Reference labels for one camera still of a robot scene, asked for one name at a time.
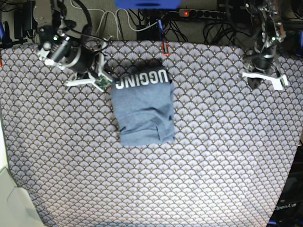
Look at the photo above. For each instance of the blue box overhead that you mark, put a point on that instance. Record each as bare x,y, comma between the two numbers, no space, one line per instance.
147,4

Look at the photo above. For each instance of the blue grey T-shirt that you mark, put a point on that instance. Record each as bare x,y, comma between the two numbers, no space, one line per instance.
142,102

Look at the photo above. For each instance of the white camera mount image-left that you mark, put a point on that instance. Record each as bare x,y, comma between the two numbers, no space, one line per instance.
96,76

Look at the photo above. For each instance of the red black clamp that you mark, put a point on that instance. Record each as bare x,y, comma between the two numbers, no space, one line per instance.
164,48

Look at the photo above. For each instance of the black OpenArm base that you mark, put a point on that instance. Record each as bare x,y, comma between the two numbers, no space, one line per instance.
289,209

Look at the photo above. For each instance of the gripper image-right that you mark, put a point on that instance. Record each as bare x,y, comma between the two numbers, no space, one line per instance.
259,63

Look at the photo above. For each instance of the black power adapter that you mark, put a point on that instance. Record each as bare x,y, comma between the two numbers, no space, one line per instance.
24,23

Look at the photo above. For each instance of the black power strip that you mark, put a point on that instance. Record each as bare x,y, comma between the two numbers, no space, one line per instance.
198,15

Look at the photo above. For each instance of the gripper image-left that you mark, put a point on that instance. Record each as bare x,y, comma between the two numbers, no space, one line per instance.
63,53

